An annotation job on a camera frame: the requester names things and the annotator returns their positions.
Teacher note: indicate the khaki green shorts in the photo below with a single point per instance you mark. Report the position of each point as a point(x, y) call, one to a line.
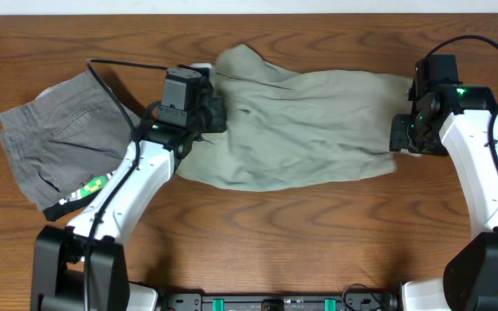
point(287, 129)

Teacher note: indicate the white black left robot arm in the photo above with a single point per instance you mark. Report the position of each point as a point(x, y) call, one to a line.
point(82, 266)

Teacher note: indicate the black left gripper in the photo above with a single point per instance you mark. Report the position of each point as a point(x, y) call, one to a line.
point(213, 106)

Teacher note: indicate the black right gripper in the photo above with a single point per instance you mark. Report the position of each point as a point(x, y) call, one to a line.
point(399, 140)

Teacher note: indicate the black patterned folded garment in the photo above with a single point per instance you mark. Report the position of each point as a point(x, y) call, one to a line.
point(77, 199)

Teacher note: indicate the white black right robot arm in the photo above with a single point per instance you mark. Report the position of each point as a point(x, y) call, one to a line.
point(451, 119)

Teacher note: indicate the folded grey shorts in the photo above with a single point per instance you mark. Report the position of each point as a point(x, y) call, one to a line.
point(69, 134)

